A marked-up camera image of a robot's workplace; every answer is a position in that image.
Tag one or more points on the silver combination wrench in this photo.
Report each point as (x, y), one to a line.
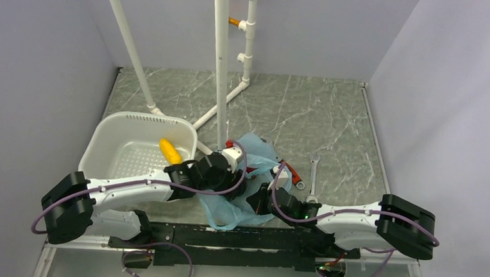
(314, 160)

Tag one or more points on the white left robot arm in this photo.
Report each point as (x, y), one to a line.
(77, 206)

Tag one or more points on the white PVC pipe frame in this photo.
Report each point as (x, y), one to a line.
(222, 22)

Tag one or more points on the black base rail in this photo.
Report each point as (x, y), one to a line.
(297, 249)

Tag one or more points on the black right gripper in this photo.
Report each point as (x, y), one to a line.
(257, 200)

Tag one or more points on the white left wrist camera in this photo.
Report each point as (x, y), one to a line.
(233, 154)

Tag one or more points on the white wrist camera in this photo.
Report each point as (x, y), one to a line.
(233, 154)
(281, 178)

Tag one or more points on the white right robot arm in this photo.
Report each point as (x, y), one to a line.
(392, 223)

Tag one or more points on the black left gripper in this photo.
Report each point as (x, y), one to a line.
(228, 185)

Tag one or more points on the red fake apple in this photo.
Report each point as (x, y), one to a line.
(250, 170)

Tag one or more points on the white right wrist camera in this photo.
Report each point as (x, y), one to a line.
(281, 178)

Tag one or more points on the white plastic basket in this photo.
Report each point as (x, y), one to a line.
(126, 144)

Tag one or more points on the yellow fake fruit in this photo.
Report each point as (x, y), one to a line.
(171, 154)

